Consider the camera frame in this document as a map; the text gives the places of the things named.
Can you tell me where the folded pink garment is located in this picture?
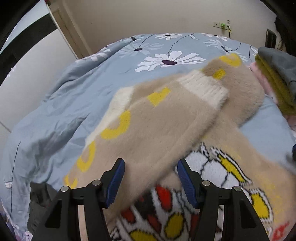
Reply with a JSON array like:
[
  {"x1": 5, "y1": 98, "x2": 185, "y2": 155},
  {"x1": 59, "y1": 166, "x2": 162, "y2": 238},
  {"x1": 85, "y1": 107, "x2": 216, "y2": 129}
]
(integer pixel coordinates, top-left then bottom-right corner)
[{"x1": 249, "y1": 62, "x2": 295, "y2": 131}]

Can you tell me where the wooden door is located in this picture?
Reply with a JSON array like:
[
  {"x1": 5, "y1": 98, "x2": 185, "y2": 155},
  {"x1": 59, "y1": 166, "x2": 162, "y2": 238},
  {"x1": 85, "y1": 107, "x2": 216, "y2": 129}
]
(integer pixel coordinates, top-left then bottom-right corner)
[{"x1": 47, "y1": 1, "x2": 92, "y2": 59}]

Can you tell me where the beige fuzzy cartoon sweater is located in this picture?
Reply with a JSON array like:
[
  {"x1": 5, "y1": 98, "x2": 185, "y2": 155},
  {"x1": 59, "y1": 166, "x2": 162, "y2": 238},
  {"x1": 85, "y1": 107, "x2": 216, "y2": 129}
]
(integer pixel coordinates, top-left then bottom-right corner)
[{"x1": 64, "y1": 54, "x2": 295, "y2": 240}]

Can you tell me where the folded grey garment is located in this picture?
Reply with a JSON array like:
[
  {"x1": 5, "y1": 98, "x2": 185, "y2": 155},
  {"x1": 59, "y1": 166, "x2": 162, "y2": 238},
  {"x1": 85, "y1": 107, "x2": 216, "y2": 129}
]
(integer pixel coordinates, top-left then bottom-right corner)
[{"x1": 258, "y1": 47, "x2": 296, "y2": 96}]

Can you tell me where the blue floral duvet cover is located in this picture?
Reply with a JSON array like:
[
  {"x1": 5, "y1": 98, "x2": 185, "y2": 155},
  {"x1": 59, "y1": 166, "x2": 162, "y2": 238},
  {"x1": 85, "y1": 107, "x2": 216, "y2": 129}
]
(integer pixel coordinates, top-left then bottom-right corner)
[{"x1": 1, "y1": 33, "x2": 295, "y2": 240}]

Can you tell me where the white wardrobe with black stripe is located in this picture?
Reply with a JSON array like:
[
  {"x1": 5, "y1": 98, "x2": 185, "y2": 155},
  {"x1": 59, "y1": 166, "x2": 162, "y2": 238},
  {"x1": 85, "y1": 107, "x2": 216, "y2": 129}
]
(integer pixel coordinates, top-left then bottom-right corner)
[{"x1": 1, "y1": 1, "x2": 77, "y2": 141}]

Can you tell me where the wall outlet with green plug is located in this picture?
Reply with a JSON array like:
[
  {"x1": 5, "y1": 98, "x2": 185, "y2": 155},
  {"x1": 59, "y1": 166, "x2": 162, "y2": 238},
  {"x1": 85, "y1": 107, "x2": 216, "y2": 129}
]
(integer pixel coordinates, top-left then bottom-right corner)
[{"x1": 213, "y1": 20, "x2": 232, "y2": 32}]

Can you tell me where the dark grey garment on bed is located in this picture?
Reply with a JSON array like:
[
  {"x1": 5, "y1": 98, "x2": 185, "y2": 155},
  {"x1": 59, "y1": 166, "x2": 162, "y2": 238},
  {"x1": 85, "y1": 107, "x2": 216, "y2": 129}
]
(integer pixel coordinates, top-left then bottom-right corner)
[{"x1": 27, "y1": 182, "x2": 58, "y2": 235}]

